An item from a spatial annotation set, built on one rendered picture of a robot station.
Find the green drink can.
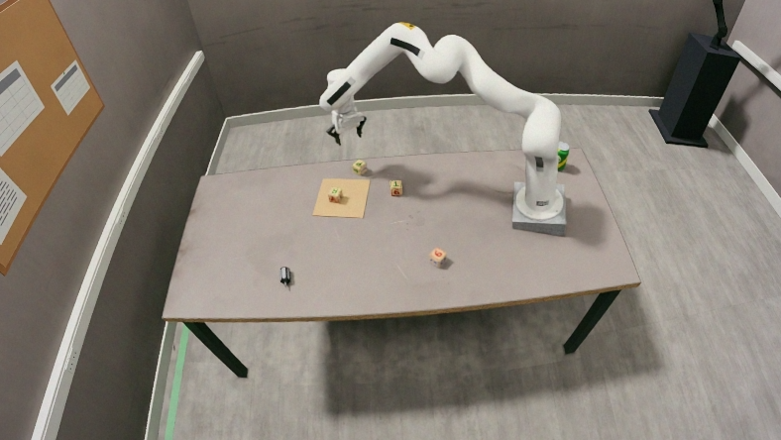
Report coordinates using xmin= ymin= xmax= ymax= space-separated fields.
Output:
xmin=558 ymin=142 xmax=570 ymax=170

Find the tan flat mat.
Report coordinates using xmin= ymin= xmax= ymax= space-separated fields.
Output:
xmin=313 ymin=178 xmax=370 ymax=218

